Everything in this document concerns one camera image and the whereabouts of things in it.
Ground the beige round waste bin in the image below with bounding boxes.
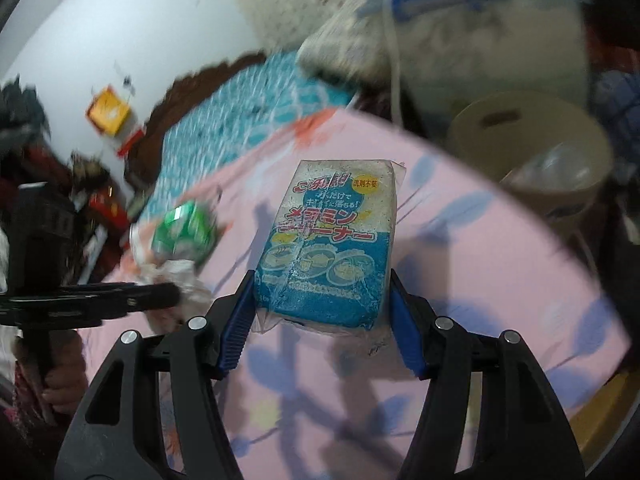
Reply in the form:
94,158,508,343
446,91,616,232

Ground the pink floral blanket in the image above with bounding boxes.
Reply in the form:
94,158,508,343
80,107,633,480

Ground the clear plastic storage box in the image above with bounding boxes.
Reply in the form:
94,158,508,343
384,0,592,126

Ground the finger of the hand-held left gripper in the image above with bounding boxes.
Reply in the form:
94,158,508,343
0,282,182,331

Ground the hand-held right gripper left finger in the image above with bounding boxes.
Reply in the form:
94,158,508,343
54,270,258,480

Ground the teal patterned mat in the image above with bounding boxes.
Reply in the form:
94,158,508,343
125,51,361,226

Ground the white wrapper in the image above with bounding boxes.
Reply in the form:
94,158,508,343
130,222,216,336

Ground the crushed green aluminium can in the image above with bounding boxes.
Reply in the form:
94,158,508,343
150,200,218,267

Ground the blue plaid cloth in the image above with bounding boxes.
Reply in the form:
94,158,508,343
592,70,640,137

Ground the grey patterned cloth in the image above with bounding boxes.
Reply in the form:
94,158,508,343
297,0,402,97

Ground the blue and white sponge packet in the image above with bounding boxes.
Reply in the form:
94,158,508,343
251,158,408,333

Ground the yellow cardboard box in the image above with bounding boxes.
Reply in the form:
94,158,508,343
85,87,134,136

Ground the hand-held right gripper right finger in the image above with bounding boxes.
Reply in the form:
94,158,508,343
389,269,586,480

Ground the person's left hand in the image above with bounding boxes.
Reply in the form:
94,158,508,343
14,329,90,417

